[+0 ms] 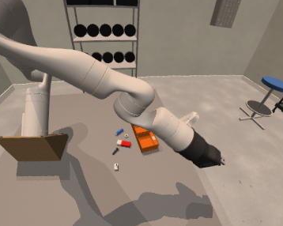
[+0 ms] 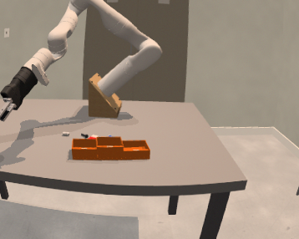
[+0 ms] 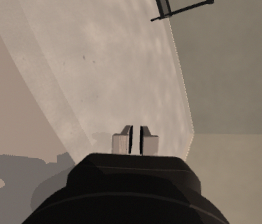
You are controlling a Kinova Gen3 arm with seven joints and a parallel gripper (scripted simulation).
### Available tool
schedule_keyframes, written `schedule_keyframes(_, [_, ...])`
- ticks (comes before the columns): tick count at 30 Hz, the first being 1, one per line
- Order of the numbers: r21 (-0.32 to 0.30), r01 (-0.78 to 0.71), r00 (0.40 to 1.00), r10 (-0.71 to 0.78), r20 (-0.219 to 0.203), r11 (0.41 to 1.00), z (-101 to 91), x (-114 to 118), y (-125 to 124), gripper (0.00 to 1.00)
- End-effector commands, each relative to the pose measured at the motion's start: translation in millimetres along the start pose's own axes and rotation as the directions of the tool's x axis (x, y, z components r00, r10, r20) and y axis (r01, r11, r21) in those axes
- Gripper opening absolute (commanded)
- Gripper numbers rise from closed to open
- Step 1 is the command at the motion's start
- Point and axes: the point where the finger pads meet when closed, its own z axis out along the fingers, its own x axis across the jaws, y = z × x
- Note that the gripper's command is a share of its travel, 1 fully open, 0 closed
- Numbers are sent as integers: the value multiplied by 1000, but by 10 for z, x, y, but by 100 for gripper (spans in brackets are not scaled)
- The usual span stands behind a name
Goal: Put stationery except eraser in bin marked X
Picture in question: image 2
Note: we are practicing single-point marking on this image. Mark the orange rack of bins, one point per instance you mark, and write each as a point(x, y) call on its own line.
point(87, 149)

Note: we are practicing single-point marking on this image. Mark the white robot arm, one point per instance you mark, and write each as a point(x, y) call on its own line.
point(117, 25)

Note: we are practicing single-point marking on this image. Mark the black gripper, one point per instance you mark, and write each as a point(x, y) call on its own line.
point(21, 85)

